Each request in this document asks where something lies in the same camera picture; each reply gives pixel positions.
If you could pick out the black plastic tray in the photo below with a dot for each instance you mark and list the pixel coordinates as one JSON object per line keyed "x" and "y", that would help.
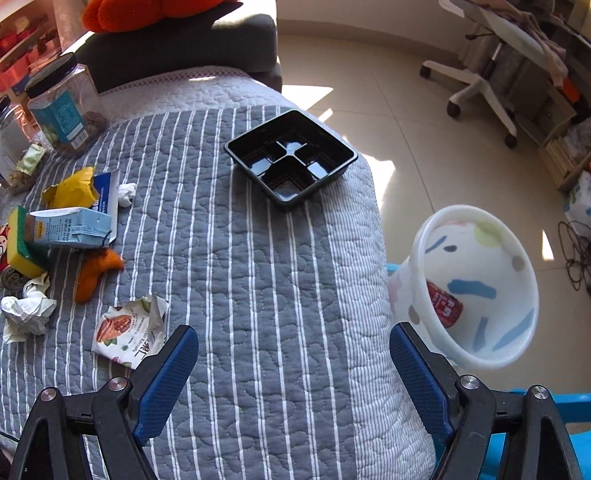
{"x": 258, "y": 143}

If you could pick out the white patterned waste bin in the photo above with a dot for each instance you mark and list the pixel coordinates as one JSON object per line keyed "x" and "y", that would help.
{"x": 480, "y": 286}

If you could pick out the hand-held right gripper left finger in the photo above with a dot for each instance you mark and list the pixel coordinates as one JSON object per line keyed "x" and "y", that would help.
{"x": 166, "y": 383}

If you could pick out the small crumpled white tissue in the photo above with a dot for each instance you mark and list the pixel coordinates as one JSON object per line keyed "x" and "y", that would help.
{"x": 125, "y": 194}

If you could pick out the white cocoa print wrapper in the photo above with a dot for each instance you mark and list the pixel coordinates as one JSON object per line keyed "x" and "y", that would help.
{"x": 120, "y": 330}

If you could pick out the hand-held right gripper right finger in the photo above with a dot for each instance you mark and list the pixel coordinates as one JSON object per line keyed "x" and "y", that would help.
{"x": 420, "y": 383}

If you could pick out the white plastic bag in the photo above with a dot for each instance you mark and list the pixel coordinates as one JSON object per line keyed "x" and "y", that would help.
{"x": 581, "y": 203}

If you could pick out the dark grey sofa armrest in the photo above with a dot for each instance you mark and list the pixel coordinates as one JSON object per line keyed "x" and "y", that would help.
{"x": 184, "y": 46}

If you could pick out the teal label plastic jar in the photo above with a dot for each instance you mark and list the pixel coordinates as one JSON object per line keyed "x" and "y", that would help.
{"x": 64, "y": 115}

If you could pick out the shelf with colourful boxes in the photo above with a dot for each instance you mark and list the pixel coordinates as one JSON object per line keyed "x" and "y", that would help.
{"x": 18, "y": 69}

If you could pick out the orange plush cushion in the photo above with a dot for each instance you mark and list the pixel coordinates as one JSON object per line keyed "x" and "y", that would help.
{"x": 152, "y": 14}

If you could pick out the yellow and green sponge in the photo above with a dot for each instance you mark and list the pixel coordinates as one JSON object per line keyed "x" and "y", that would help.
{"x": 18, "y": 258}

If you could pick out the light blue milk carton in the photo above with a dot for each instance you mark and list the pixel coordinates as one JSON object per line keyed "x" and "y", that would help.
{"x": 69, "y": 228}

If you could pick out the orange plush piece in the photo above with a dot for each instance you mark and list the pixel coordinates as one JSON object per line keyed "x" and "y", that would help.
{"x": 92, "y": 272}

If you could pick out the grey striped quilted blanket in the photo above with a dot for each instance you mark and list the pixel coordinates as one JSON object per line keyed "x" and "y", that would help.
{"x": 277, "y": 277}

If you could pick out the blue and white box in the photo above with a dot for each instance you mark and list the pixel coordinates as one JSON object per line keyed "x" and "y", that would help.
{"x": 107, "y": 184}

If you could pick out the large crumpled white paper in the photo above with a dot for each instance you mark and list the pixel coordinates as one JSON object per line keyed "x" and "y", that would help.
{"x": 27, "y": 314}

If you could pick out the clear jar with nuts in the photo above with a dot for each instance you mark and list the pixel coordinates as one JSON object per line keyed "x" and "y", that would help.
{"x": 11, "y": 134}

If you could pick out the pink clothes on chair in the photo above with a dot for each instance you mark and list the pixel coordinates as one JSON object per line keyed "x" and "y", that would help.
{"x": 554, "y": 60}

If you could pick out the yellow snack wrapper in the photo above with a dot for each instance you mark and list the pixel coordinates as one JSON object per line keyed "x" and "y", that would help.
{"x": 74, "y": 184}

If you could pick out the pale green packet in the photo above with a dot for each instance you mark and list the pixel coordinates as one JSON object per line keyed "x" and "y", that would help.
{"x": 31, "y": 159}

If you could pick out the white office chair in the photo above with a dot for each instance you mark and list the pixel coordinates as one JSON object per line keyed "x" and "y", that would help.
{"x": 480, "y": 87}

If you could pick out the red packet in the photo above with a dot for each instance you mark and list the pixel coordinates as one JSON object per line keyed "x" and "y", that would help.
{"x": 443, "y": 302}

